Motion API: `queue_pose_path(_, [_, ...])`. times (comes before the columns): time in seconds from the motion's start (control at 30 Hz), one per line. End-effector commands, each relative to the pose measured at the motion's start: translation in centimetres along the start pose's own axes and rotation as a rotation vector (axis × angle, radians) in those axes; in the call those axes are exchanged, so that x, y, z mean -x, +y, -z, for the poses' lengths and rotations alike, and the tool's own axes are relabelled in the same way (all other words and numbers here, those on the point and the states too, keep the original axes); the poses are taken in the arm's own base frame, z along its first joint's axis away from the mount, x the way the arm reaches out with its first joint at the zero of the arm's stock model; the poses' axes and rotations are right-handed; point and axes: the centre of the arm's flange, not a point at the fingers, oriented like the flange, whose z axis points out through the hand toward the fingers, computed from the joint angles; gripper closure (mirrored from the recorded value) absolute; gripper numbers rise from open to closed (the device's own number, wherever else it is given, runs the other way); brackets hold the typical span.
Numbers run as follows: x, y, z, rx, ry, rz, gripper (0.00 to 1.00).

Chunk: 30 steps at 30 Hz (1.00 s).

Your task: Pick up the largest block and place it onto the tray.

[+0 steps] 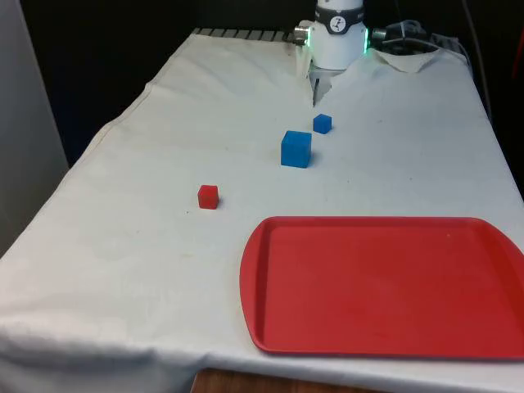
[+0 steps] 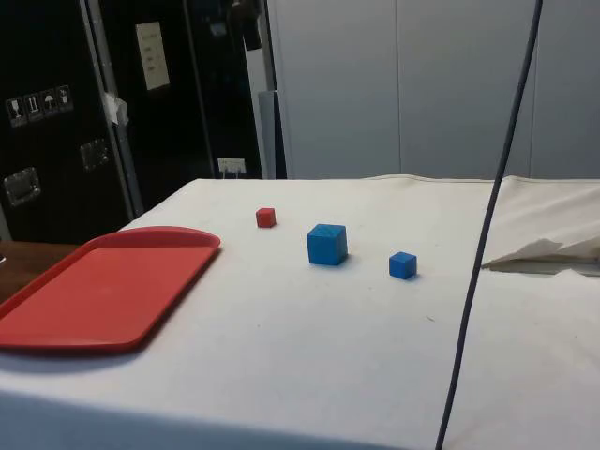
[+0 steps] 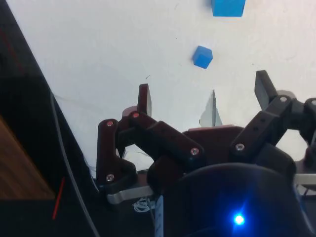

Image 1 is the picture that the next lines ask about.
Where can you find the red tray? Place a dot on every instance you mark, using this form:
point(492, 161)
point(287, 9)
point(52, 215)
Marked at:
point(380, 286)

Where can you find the small red cube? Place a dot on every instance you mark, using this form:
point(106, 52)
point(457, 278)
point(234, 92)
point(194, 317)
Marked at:
point(207, 197)

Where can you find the small blue cube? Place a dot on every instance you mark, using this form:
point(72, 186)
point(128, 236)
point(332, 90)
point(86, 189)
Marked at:
point(322, 124)

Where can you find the large blue cube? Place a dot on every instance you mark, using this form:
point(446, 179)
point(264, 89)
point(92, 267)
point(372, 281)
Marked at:
point(295, 150)

